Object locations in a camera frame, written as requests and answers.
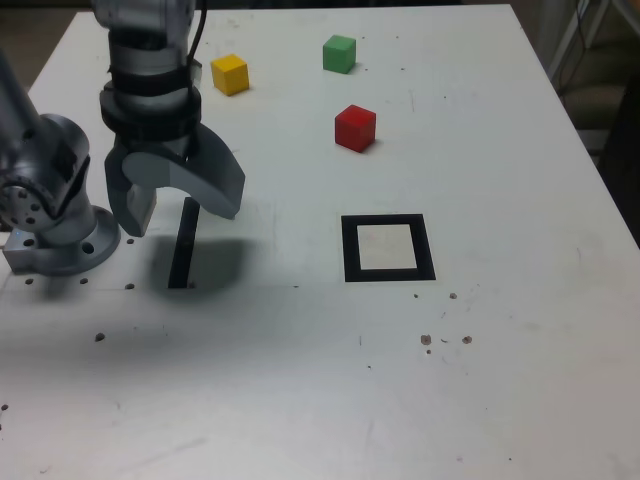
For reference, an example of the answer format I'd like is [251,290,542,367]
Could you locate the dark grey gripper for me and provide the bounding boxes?
[103,124,247,238]

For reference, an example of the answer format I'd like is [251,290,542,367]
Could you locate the yellow cube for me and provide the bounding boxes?
[210,53,250,97]

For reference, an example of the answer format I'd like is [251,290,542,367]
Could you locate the red cube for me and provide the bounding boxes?
[334,104,377,154]

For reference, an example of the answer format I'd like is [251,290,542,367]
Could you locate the green cube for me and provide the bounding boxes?
[322,34,357,75]

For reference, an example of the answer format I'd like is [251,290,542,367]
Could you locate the black tape square outline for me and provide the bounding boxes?
[340,213,437,284]

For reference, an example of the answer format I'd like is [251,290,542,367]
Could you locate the black tape strip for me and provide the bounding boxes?
[167,196,201,290]

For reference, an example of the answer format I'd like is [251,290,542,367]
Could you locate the white metal frame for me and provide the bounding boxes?
[547,0,614,94]

